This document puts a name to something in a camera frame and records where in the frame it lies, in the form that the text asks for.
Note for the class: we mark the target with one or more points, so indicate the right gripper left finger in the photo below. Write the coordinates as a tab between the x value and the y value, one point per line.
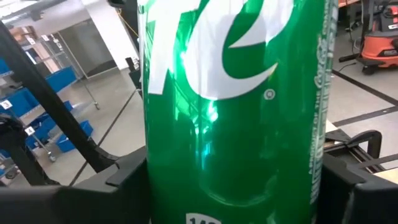
93	202

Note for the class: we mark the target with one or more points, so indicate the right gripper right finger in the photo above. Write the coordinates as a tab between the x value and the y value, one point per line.
357	205

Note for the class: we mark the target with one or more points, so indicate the green Sprite can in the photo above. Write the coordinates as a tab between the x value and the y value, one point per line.
236	140

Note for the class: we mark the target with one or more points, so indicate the blue plastic bin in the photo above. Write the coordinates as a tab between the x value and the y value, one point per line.
63	144
40	130
62	79
18	102

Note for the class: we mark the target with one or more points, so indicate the orange shop vacuum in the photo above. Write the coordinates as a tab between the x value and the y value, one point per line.
381	46

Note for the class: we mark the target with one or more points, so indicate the black aluminium table frame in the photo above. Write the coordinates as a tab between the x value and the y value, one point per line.
337	136

